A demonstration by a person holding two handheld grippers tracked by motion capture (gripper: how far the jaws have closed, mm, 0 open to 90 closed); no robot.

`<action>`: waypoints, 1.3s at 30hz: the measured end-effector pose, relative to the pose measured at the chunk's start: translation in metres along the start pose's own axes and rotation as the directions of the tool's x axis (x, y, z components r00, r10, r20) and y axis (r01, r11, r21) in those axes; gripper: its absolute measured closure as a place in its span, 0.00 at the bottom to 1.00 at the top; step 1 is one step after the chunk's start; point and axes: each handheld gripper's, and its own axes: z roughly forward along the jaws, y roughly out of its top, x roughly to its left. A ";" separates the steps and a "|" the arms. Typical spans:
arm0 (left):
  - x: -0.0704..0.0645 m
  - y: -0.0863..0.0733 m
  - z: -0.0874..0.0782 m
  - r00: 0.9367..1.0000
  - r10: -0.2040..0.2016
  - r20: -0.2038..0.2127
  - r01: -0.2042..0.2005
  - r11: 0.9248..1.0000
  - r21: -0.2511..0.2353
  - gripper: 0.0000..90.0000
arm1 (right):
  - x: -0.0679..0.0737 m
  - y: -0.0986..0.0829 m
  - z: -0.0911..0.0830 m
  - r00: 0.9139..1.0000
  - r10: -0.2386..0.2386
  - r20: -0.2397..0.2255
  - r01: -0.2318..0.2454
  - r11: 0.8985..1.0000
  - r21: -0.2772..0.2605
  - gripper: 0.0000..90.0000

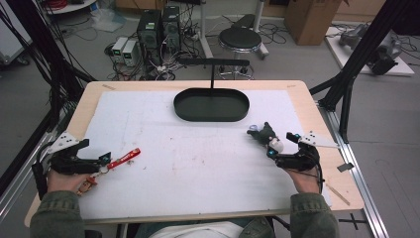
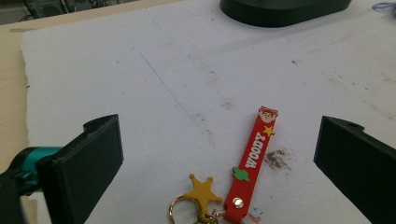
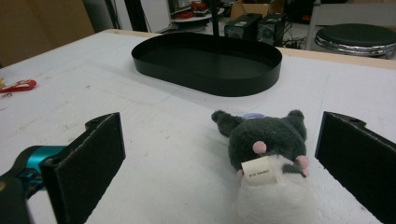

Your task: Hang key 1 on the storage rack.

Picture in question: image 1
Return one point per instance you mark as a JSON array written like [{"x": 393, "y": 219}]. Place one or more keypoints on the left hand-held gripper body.
[{"x": 62, "y": 162}]

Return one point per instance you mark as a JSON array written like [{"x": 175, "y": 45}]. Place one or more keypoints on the person's torso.
[{"x": 204, "y": 229}]

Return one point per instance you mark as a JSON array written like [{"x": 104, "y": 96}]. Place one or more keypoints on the thin wooden stick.
[{"x": 338, "y": 195}]

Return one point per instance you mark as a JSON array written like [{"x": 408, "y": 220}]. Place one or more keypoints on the black metal frame strut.
[{"x": 360, "y": 56}]

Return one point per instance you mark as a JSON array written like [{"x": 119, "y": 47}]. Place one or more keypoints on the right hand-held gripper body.
[{"x": 305, "y": 160}]

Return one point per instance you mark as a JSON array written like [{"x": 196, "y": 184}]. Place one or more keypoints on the grey tape piece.
[{"x": 345, "y": 167}]

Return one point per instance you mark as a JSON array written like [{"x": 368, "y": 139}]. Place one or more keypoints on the person's left hand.
[{"x": 64, "y": 183}]

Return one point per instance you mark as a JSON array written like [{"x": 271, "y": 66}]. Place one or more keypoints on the black tray stand with bar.
[{"x": 211, "y": 105}]

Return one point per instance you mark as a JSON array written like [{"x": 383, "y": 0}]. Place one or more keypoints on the white foam mat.
[{"x": 198, "y": 172}]

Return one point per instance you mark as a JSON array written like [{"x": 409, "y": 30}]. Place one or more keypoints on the white floor board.
[{"x": 343, "y": 54}]

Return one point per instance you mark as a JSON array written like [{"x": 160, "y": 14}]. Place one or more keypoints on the white cabinet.
[{"x": 11, "y": 36}]

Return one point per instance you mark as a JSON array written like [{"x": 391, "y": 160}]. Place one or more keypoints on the black round stool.
[{"x": 240, "y": 39}]

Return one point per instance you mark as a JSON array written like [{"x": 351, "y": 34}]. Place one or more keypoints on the white desk leg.
[
  {"x": 259, "y": 26},
  {"x": 205, "y": 29}
]

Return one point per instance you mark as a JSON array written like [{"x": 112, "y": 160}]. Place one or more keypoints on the grey machine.
[{"x": 384, "y": 53}]

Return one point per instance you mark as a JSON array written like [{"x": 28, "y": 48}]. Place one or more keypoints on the person's right hand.
[{"x": 307, "y": 183}]

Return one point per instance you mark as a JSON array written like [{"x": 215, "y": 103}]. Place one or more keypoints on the clear plastic bag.
[{"x": 107, "y": 20}]

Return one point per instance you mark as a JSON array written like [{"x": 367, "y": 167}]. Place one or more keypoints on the black computer tower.
[
  {"x": 171, "y": 28},
  {"x": 150, "y": 33}
]

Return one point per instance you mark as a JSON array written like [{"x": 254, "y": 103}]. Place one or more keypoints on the white power supply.
[
  {"x": 129, "y": 53},
  {"x": 119, "y": 49}
]

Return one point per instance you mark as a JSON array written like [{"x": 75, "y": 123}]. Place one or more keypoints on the cardboard box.
[{"x": 310, "y": 21}]

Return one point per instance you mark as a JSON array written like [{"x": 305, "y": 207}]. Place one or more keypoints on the black seat pad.
[{"x": 243, "y": 21}]

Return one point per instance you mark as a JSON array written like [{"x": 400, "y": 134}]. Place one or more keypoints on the white round table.
[{"x": 74, "y": 6}]

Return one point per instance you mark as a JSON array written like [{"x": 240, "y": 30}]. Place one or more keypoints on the aluminium rail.
[
  {"x": 20, "y": 185},
  {"x": 358, "y": 185}
]

